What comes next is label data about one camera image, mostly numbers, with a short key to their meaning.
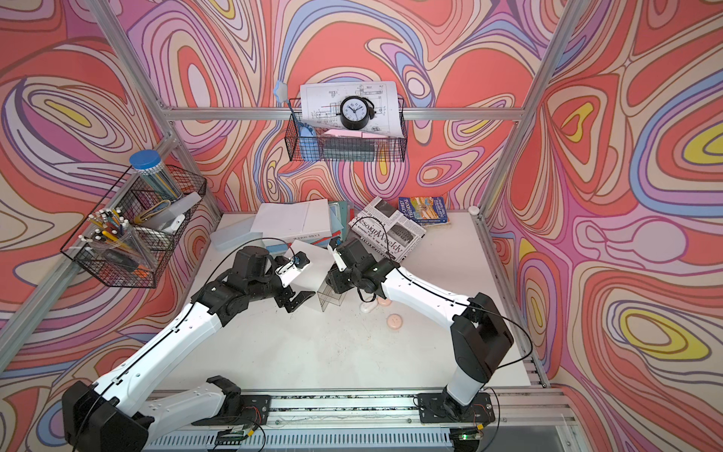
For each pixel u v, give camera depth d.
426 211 1.15
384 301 0.59
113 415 0.37
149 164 0.69
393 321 0.88
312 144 0.80
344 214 1.15
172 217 0.72
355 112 0.80
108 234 0.58
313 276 0.80
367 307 0.91
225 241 1.10
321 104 0.84
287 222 1.11
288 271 0.65
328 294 0.78
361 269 0.63
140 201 0.78
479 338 0.44
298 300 0.68
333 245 0.74
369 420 0.73
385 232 1.05
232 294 0.54
